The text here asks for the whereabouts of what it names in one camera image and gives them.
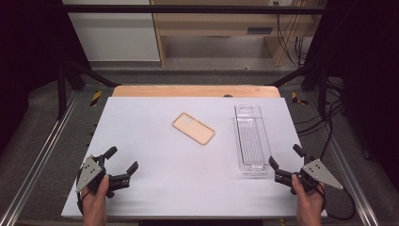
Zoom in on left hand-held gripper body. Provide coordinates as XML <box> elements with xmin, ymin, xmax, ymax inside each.
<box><xmin>74</xmin><ymin>153</ymin><xmax>131</xmax><ymax>200</ymax></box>

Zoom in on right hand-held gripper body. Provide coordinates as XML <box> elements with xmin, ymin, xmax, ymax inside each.
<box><xmin>274</xmin><ymin>153</ymin><xmax>344</xmax><ymax>196</ymax></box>

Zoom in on clear plastic tray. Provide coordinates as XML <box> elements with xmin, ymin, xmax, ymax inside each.
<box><xmin>233</xmin><ymin>104</ymin><xmax>273</xmax><ymax>176</ymax></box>

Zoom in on beige phone case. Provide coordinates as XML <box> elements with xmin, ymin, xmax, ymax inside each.
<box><xmin>171</xmin><ymin>112</ymin><xmax>216</xmax><ymax>146</ymax></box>

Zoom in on person's left hand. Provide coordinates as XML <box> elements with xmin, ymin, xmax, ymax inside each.
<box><xmin>81</xmin><ymin>174</ymin><xmax>110</xmax><ymax>215</ymax></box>

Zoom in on person's right hand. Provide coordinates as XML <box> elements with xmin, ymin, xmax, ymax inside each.
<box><xmin>290</xmin><ymin>173</ymin><xmax>326</xmax><ymax>218</ymax></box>

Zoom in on yellow black tape marker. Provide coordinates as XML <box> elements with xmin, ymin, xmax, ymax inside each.
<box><xmin>290</xmin><ymin>91</ymin><xmax>310</xmax><ymax>106</ymax></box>
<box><xmin>89</xmin><ymin>90</ymin><xmax>104</xmax><ymax>108</ymax></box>

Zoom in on light wooden board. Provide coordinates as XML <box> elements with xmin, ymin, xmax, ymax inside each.
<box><xmin>111</xmin><ymin>84</ymin><xmax>281</xmax><ymax>99</ymax></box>

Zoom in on black curtain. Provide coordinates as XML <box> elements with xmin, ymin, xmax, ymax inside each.
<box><xmin>304</xmin><ymin>0</ymin><xmax>399</xmax><ymax>184</ymax></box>
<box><xmin>0</xmin><ymin>0</ymin><xmax>92</xmax><ymax>155</ymax></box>

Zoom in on white cabinet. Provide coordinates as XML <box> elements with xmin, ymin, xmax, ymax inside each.
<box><xmin>61</xmin><ymin>0</ymin><xmax>161</xmax><ymax>63</ymax></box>

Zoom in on beige wooden desk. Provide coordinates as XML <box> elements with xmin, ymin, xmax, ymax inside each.
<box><xmin>150</xmin><ymin>0</ymin><xmax>329</xmax><ymax>68</ymax></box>

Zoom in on aluminium frame rail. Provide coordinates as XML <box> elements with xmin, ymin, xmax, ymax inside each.
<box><xmin>304</xmin><ymin>91</ymin><xmax>381</xmax><ymax>226</ymax></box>
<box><xmin>0</xmin><ymin>89</ymin><xmax>80</xmax><ymax>226</ymax></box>

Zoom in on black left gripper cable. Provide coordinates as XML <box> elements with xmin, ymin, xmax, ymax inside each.
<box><xmin>75</xmin><ymin>169</ymin><xmax>88</xmax><ymax>217</ymax></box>

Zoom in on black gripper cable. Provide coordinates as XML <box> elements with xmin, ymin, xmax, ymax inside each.
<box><xmin>75</xmin><ymin>169</ymin><xmax>88</xmax><ymax>217</ymax></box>
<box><xmin>315</xmin><ymin>184</ymin><xmax>358</xmax><ymax>221</ymax></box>

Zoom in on black floor cables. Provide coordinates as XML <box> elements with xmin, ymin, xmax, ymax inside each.
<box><xmin>294</xmin><ymin>77</ymin><xmax>346</xmax><ymax>162</ymax></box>

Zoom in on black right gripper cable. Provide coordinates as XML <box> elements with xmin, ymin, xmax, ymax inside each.
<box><xmin>315</xmin><ymin>184</ymin><xmax>358</xmax><ymax>221</ymax></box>

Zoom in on black diagonal frame strut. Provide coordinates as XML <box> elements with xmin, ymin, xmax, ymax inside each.
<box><xmin>56</xmin><ymin>59</ymin><xmax>122</xmax><ymax>121</ymax></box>
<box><xmin>268</xmin><ymin>61</ymin><xmax>329</xmax><ymax>118</ymax></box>

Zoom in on bundle of black hanging cables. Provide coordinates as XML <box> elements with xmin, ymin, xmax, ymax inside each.
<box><xmin>274</xmin><ymin>1</ymin><xmax>315</xmax><ymax>68</ymax></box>

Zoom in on grey drawer handle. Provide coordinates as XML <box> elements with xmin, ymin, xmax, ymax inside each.
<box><xmin>246</xmin><ymin>26</ymin><xmax>274</xmax><ymax>35</ymax></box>

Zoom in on black horizontal frame bar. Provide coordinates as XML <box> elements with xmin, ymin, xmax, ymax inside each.
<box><xmin>60</xmin><ymin>4</ymin><xmax>327</xmax><ymax>15</ymax></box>

